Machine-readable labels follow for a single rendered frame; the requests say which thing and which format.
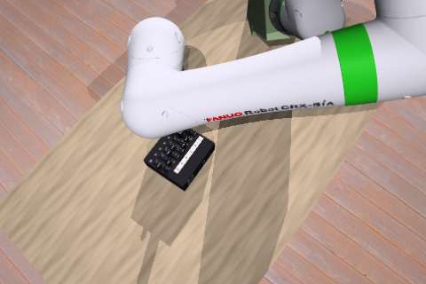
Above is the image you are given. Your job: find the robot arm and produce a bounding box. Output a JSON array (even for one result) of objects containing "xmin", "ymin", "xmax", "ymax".
[{"xmin": 120, "ymin": 0, "xmax": 426, "ymax": 138}]

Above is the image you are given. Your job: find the black lighting desk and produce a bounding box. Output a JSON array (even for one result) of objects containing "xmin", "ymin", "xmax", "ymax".
[{"xmin": 143, "ymin": 129, "xmax": 215, "ymax": 191}]

